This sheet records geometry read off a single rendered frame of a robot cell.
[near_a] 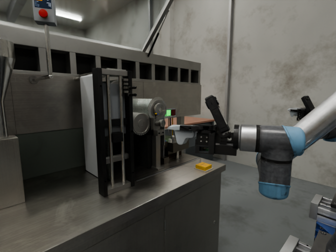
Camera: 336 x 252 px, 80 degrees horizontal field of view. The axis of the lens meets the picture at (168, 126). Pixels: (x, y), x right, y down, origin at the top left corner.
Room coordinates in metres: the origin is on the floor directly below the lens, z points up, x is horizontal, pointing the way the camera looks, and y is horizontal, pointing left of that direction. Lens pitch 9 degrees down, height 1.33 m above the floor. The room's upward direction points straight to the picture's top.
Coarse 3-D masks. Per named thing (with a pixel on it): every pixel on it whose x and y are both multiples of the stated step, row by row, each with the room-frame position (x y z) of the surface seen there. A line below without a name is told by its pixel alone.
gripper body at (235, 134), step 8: (208, 128) 0.55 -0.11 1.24; (216, 128) 0.56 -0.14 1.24; (200, 136) 0.56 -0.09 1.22; (208, 136) 0.54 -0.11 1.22; (216, 136) 0.56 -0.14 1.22; (224, 136) 0.55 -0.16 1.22; (232, 136) 0.54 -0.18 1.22; (200, 144) 0.56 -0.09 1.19; (208, 144) 0.54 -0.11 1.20; (216, 144) 0.55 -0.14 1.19; (224, 144) 0.55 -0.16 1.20; (232, 144) 0.54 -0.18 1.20; (200, 152) 0.54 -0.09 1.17; (208, 152) 0.54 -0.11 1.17; (216, 152) 0.55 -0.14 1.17; (224, 152) 0.54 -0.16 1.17; (232, 152) 0.53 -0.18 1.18
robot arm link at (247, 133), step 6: (240, 126) 0.53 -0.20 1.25; (246, 126) 0.53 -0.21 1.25; (252, 126) 0.52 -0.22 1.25; (240, 132) 0.52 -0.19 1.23; (246, 132) 0.51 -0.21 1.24; (252, 132) 0.51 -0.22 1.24; (240, 138) 0.51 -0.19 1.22; (246, 138) 0.51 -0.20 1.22; (252, 138) 0.50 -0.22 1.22; (240, 144) 0.51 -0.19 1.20; (246, 144) 0.51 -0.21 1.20; (252, 144) 0.50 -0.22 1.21; (240, 150) 0.53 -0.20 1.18; (246, 150) 0.52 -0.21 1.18; (252, 150) 0.51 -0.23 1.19
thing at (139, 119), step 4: (136, 112) 1.14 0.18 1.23; (136, 116) 1.09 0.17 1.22; (140, 116) 1.11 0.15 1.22; (144, 116) 1.13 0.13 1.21; (136, 120) 1.09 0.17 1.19; (140, 120) 1.11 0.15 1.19; (144, 120) 1.13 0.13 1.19; (148, 120) 1.15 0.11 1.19; (136, 124) 1.09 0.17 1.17; (140, 124) 1.11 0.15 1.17; (144, 124) 1.13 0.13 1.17; (148, 124) 1.15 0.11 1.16; (136, 128) 1.09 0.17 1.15; (140, 128) 1.11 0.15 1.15; (144, 128) 1.13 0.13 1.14; (148, 128) 1.14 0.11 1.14; (136, 132) 1.08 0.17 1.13; (140, 132) 1.11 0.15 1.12; (144, 132) 1.12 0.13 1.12
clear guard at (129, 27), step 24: (0, 0) 0.94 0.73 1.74; (24, 0) 0.98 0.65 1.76; (72, 0) 1.09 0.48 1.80; (96, 0) 1.15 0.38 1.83; (120, 0) 1.21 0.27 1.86; (144, 0) 1.29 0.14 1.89; (24, 24) 1.05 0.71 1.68; (72, 24) 1.17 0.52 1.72; (96, 24) 1.24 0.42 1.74; (120, 24) 1.32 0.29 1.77; (144, 24) 1.42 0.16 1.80
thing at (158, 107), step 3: (156, 105) 1.16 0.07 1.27; (159, 105) 1.18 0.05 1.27; (162, 105) 1.20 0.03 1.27; (153, 108) 1.16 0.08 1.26; (156, 108) 1.16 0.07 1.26; (159, 108) 1.18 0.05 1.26; (162, 108) 1.19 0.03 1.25; (153, 111) 1.17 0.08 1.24; (156, 111) 1.16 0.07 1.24; (159, 111) 1.18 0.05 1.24; (156, 114) 1.17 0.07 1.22; (159, 114) 1.18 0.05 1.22
